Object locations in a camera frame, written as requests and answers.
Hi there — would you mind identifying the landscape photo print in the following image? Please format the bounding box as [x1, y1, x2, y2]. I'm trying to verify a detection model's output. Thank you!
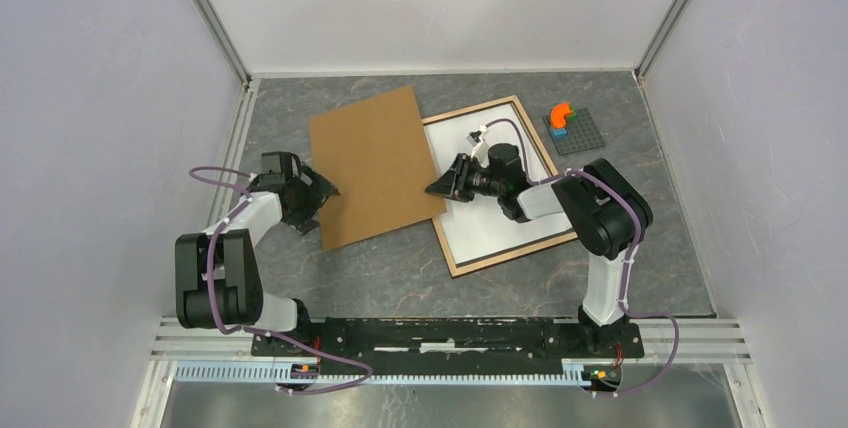
[423, 101, 575, 267]

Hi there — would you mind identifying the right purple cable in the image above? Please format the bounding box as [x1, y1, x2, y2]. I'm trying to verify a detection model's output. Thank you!
[470, 118, 681, 398]

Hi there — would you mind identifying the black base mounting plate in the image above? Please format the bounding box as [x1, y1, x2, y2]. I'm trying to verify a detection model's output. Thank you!
[248, 317, 645, 377]

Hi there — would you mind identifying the orange arch block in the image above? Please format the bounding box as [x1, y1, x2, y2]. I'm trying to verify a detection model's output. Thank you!
[549, 102, 572, 128]

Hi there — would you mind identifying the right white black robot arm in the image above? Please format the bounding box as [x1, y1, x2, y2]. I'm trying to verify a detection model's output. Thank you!
[425, 143, 653, 356]

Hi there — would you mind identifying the brown cardboard backing board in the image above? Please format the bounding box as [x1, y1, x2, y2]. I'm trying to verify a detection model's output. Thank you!
[308, 85, 447, 251]

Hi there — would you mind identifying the white slotted cable duct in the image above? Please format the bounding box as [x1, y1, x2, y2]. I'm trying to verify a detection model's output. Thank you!
[173, 361, 590, 388]

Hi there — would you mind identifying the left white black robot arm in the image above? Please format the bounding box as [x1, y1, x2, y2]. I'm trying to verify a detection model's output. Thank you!
[175, 151, 339, 356]

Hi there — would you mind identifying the green building block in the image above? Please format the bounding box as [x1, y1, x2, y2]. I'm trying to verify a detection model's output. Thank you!
[564, 108, 577, 123]

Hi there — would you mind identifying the aluminium rail frame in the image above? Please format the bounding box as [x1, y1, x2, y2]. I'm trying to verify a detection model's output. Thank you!
[151, 318, 752, 365]

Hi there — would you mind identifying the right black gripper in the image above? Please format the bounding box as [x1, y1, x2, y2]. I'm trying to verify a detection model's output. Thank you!
[424, 154, 503, 204]

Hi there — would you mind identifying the wooden picture frame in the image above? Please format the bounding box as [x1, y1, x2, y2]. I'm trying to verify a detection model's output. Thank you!
[421, 94, 579, 279]

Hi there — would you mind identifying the blue building block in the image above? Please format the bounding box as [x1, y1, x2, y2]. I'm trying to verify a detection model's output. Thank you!
[549, 128, 568, 140]

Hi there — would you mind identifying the grey building block baseplate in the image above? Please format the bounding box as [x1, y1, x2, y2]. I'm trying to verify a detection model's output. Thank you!
[542, 109, 606, 156]

